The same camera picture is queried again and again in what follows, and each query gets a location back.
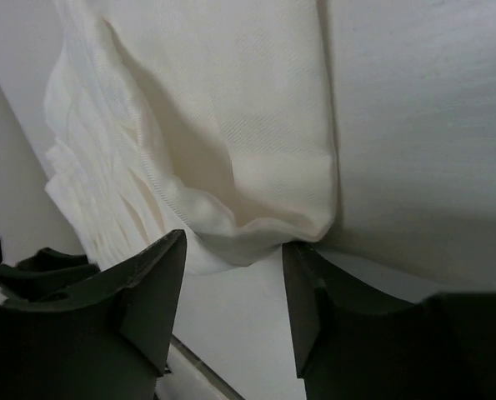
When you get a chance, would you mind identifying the white pleated skirt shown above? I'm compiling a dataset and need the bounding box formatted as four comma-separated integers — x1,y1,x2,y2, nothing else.
44,1,337,274

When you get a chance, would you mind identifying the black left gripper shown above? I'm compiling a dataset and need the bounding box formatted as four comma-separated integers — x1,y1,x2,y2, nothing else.
0,247,100,305

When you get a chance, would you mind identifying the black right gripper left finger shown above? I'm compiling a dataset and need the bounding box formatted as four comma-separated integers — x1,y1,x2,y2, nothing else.
0,230,187,399

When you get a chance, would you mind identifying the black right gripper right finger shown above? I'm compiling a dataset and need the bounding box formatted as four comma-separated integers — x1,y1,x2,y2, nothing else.
282,242,496,399

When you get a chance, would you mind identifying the aluminium table edge rail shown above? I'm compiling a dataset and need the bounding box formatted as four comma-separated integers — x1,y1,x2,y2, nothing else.
155,336,243,400

